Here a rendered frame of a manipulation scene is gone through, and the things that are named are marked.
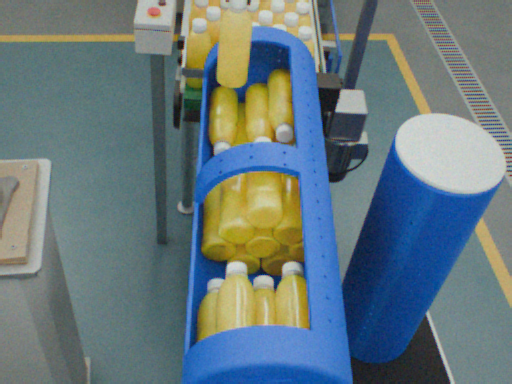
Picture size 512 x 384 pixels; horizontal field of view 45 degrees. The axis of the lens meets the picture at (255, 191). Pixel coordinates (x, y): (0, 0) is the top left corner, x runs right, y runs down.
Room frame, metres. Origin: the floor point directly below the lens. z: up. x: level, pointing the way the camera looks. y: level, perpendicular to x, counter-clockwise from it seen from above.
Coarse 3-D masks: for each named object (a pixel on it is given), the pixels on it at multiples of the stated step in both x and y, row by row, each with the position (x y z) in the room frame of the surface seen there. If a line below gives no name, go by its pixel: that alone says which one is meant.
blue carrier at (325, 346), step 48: (288, 48) 1.24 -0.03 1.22; (240, 96) 1.28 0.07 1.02; (240, 144) 0.89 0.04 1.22; (192, 240) 0.72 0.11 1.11; (192, 288) 0.61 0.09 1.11; (336, 288) 0.62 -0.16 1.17; (192, 336) 0.55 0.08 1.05; (240, 336) 0.47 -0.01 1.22; (288, 336) 0.48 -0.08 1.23; (336, 336) 0.51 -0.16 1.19
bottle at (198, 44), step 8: (192, 32) 1.45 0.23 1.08; (200, 32) 1.44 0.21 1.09; (208, 32) 1.47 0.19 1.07; (192, 40) 1.43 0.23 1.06; (200, 40) 1.43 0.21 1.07; (208, 40) 1.45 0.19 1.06; (192, 48) 1.43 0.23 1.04; (200, 48) 1.43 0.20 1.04; (208, 48) 1.44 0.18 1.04; (192, 56) 1.43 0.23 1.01; (200, 56) 1.43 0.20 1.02; (192, 64) 1.43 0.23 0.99; (200, 64) 1.43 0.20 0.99; (192, 80) 1.43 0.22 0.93; (200, 80) 1.43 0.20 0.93
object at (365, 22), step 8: (368, 0) 1.76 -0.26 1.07; (376, 0) 1.76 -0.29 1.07; (368, 8) 1.76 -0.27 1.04; (360, 16) 1.78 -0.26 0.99; (368, 16) 1.76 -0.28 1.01; (360, 24) 1.76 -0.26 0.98; (368, 24) 1.76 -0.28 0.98; (360, 32) 1.76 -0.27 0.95; (368, 32) 1.76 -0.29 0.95; (360, 40) 1.76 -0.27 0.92; (352, 48) 1.78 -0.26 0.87; (360, 48) 1.76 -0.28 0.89; (352, 56) 1.76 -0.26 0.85; (360, 56) 1.76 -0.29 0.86; (352, 64) 1.76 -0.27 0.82; (360, 64) 1.76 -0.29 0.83; (352, 72) 1.76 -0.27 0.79; (344, 80) 1.78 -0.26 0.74; (352, 80) 1.76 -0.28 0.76; (344, 88) 1.76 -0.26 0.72; (352, 88) 1.76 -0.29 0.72
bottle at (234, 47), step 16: (224, 16) 1.16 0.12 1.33; (240, 16) 1.15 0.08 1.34; (224, 32) 1.14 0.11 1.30; (240, 32) 1.14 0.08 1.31; (224, 48) 1.13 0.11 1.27; (240, 48) 1.13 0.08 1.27; (224, 64) 1.13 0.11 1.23; (240, 64) 1.13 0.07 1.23; (224, 80) 1.12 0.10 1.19; (240, 80) 1.13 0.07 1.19
